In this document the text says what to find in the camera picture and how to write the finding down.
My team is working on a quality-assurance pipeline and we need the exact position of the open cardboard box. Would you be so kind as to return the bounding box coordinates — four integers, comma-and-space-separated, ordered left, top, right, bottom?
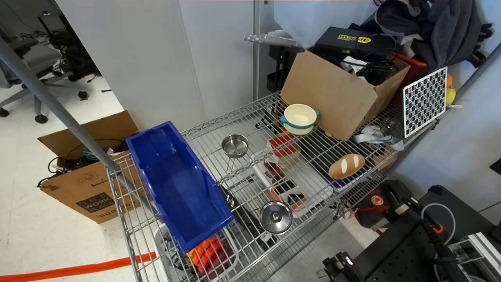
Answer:
280, 49, 411, 141

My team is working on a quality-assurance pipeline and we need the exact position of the blue plastic bin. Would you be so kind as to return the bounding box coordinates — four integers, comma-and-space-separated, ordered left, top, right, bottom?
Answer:
125, 121, 234, 253

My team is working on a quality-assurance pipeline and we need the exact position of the black backpack with red patch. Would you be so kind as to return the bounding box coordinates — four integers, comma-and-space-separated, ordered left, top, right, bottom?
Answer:
354, 179, 416, 231

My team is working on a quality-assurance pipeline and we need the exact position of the grey strap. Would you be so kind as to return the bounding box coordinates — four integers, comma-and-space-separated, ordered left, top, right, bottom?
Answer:
352, 125, 405, 152

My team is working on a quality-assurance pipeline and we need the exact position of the grey office chair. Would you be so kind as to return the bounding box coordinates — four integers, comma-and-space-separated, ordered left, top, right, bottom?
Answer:
0, 37, 89, 124

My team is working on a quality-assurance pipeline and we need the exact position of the white cable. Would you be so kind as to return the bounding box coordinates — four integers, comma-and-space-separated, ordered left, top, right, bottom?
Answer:
421, 203, 457, 246

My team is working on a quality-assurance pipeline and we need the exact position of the orange floor tape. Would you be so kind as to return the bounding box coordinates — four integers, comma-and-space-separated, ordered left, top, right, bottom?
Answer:
0, 252, 157, 282

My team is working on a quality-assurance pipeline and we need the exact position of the pile of dark clothing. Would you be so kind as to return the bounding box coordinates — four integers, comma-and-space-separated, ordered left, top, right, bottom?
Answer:
359, 0, 494, 72

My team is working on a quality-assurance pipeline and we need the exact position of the red container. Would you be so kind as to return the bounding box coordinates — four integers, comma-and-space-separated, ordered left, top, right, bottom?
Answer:
391, 52, 428, 103

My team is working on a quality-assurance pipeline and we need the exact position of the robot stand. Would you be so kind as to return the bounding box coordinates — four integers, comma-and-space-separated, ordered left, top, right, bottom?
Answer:
317, 185, 501, 282

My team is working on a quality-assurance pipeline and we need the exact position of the small steel bowl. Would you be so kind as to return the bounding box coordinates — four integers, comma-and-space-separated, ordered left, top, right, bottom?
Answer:
221, 134, 250, 159

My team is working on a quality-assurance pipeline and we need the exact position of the orange red plastic toy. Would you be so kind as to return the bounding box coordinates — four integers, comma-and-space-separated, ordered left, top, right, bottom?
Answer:
188, 237, 234, 275

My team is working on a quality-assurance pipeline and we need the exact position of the cream pot with teal handles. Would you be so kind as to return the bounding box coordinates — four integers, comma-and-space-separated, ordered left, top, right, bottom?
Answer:
279, 103, 320, 136

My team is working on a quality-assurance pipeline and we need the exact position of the black white checkerboard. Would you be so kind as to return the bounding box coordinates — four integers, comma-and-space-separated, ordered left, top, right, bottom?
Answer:
403, 66, 448, 138

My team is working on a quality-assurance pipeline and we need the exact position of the black box with yellow print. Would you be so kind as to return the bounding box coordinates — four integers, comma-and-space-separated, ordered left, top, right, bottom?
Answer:
313, 26, 396, 60

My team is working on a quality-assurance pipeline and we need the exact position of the black desk with cables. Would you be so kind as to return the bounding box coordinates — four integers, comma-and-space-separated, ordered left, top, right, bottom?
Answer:
37, 0, 103, 83

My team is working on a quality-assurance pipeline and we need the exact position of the small brown box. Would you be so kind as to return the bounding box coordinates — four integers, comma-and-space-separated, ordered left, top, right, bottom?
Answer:
372, 151, 399, 171

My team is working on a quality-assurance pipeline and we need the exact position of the printed cardboard box with cables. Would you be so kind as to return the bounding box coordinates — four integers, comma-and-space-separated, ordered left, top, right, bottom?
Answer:
37, 110, 158, 224

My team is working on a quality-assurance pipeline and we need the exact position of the black wall holder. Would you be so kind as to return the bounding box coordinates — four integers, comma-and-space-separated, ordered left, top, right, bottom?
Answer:
267, 45, 304, 93

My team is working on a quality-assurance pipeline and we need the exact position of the steel pot lid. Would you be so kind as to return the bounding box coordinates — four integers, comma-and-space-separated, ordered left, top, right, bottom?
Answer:
259, 201, 293, 235

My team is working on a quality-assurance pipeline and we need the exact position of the white plastic tub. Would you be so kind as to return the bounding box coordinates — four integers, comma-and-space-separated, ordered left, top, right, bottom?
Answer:
153, 223, 240, 282

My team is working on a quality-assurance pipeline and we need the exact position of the metal wire shelving rack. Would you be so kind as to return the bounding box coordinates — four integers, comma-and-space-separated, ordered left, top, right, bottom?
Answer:
0, 37, 501, 282

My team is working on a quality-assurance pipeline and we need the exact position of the yellow and orange toy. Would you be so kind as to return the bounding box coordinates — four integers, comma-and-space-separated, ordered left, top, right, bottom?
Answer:
445, 74, 457, 106

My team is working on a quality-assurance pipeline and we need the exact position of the red and white packet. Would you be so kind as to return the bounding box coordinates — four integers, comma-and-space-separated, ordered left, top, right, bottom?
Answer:
267, 133, 301, 173

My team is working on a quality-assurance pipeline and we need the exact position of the bread roll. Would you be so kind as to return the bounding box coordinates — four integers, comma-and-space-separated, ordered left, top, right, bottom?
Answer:
328, 154, 366, 180

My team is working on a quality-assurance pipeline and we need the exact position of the white tray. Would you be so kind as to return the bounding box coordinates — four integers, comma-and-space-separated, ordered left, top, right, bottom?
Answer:
252, 151, 334, 218

